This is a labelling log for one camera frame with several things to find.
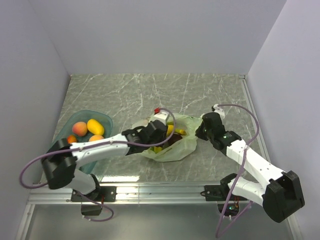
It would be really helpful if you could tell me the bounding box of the green plastic bag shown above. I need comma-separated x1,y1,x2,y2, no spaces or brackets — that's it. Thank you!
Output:
138,113,202,163

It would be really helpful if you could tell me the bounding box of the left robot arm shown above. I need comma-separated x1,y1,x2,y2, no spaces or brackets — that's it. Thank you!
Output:
41,118,167,201

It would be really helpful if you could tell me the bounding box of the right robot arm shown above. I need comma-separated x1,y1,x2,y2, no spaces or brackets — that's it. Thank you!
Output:
195,112,305,223

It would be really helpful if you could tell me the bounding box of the fruit inside bag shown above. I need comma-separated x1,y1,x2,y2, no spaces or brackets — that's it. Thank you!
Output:
139,119,149,127

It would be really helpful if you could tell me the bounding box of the yellow banana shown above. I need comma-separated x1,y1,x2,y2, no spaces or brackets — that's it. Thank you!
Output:
166,124,187,137

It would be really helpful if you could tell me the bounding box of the green grape bunch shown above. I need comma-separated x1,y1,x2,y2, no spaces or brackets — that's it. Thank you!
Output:
150,146,164,154

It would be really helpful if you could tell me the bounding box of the dark red apple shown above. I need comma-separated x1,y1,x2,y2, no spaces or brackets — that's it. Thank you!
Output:
165,133,183,148

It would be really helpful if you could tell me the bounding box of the yellow mango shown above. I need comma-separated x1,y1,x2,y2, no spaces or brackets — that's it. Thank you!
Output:
87,119,105,136

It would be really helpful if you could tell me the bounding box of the orange peach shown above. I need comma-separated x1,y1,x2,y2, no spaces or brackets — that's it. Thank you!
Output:
88,135,104,142

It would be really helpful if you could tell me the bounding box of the peach in tray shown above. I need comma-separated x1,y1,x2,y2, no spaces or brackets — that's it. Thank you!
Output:
71,121,88,137

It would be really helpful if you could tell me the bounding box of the red chili pepper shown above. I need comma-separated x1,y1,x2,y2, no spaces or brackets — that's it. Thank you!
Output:
67,135,77,144

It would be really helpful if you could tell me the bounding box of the teal plastic tray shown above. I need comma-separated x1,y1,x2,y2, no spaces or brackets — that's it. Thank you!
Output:
46,109,113,177

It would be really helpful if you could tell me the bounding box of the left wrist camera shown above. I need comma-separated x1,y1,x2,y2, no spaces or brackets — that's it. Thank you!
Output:
150,107,170,125

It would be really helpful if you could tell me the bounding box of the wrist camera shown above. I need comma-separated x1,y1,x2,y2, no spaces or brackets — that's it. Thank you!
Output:
211,104,225,120
150,107,170,125

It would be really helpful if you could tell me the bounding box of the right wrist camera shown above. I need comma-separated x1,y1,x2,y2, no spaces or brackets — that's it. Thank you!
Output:
211,104,225,120

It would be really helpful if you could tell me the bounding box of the aluminium rail right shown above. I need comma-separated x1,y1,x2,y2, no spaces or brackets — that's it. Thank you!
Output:
238,74,271,162

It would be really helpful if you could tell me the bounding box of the aluminium rail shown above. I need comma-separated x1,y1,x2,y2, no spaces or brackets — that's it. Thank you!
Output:
27,182,258,205
238,74,271,162

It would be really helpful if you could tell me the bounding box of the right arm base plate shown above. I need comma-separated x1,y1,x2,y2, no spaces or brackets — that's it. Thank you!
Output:
200,185,226,202

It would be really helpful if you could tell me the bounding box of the aluminium rail front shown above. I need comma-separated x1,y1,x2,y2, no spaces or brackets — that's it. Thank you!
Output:
27,182,258,205

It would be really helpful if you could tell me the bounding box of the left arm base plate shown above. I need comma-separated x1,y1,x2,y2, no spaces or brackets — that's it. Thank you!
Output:
70,186,117,203

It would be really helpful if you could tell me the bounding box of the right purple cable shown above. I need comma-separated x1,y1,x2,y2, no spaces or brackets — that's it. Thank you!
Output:
214,104,260,240

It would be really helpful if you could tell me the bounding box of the purple cable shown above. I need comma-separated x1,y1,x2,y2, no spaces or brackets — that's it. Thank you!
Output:
19,107,178,222
214,104,260,240

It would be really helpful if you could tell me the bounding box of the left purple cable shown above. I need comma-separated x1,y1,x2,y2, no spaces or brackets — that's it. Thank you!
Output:
19,107,178,222

